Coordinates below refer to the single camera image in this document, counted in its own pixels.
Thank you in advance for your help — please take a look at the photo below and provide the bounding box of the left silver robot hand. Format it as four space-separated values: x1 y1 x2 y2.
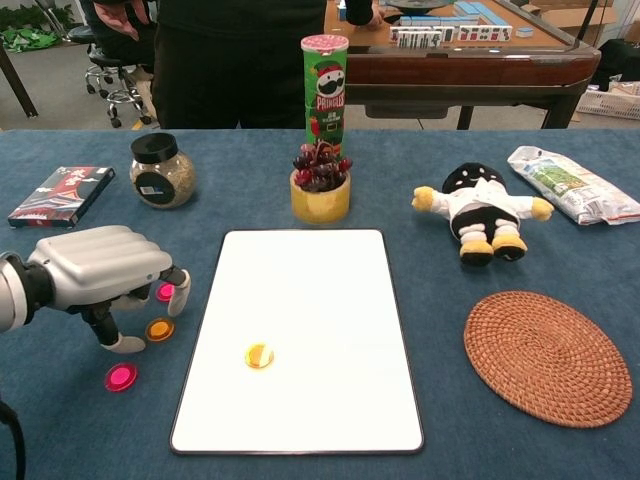
27 224 192 355

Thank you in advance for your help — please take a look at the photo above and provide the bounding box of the orange button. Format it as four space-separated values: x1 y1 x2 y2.
244 341 276 370
144 317 176 344

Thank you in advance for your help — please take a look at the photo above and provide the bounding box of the glass jar black lid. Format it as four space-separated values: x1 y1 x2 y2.
129 132 197 209

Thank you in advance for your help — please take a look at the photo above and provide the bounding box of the black office stool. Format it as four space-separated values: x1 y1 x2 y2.
67 24 154 129

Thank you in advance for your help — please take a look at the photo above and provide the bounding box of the white magnetic board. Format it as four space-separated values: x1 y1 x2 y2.
169 229 425 456

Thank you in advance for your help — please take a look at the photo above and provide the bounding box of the yellow round cup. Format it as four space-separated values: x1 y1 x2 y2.
290 169 352 225

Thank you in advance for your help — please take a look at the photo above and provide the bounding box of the person in black clothes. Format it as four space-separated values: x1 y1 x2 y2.
152 0 326 130

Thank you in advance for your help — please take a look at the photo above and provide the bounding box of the dark red grape bunch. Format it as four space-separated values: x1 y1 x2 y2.
292 141 354 194

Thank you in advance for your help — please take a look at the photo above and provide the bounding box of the person in black trousers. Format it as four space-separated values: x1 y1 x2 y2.
79 0 157 76

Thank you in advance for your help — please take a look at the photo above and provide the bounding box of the green Pringles can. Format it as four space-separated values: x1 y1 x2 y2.
300 34 349 156

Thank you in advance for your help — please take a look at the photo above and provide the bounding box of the blue table cloth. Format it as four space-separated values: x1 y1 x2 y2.
0 128 640 480

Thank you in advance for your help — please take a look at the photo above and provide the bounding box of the black plush doll white shirt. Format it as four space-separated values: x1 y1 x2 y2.
412 162 555 266

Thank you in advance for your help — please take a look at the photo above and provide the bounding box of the white mahjong tile row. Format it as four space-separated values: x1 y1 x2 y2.
389 24 514 50

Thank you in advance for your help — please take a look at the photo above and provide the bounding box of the brown mahjong table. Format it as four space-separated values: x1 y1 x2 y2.
324 0 602 131

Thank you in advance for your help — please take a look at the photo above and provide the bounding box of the brown woven round coaster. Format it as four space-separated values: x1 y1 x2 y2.
463 290 634 429

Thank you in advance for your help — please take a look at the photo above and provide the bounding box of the white green snack bag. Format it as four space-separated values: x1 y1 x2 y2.
507 145 640 226

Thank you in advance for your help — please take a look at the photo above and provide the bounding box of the white plastic basket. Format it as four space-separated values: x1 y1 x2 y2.
577 82 640 121

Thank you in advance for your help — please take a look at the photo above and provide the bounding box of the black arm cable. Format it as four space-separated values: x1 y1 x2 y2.
0 399 26 480

